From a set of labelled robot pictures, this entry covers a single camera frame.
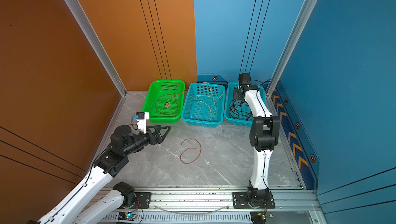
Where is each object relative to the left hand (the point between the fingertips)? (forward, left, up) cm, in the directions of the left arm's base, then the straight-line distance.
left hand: (166, 126), depth 71 cm
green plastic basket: (+38, +13, -26) cm, 48 cm away
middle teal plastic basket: (+32, -17, -23) cm, 43 cm away
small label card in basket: (+34, +10, -26) cm, 43 cm away
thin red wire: (+1, -8, -26) cm, 28 cm away
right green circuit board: (-32, -43, -26) cm, 60 cm away
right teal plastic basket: (+35, -34, -16) cm, 52 cm away
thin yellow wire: (+33, -18, -23) cm, 44 cm away
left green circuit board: (-32, +18, -27) cm, 45 cm away
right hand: (+32, -41, -11) cm, 53 cm away
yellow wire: (+37, -25, -24) cm, 50 cm away
